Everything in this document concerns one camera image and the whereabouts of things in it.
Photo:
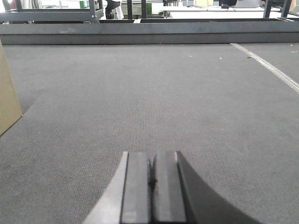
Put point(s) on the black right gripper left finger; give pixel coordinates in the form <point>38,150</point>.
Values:
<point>126,200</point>

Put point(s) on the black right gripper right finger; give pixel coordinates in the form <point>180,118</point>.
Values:
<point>180,195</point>

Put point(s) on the brown cardboard box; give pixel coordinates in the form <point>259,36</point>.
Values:
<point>10,109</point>

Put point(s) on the dark grey conveyor belt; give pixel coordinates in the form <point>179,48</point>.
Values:
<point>235,121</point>

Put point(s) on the white work table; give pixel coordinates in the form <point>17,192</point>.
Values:
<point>212,13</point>

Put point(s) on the grey conveyor side rail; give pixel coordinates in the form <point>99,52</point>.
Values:
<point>170,31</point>

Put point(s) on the grey metal shelf frame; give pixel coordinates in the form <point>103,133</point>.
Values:
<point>19,14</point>

